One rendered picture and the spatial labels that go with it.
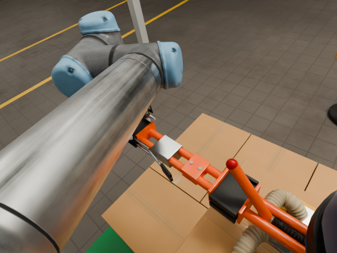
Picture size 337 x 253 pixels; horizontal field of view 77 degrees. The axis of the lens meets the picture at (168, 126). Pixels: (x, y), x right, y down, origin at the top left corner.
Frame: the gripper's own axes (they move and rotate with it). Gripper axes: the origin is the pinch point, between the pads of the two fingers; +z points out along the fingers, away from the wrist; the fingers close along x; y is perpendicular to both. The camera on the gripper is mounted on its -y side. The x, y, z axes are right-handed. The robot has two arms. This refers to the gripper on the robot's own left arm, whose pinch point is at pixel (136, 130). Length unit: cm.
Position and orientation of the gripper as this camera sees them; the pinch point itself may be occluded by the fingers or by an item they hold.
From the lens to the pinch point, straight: 69.2
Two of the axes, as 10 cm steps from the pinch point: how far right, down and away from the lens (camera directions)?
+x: 6.8, -6.0, 4.2
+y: 7.2, 4.2, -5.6
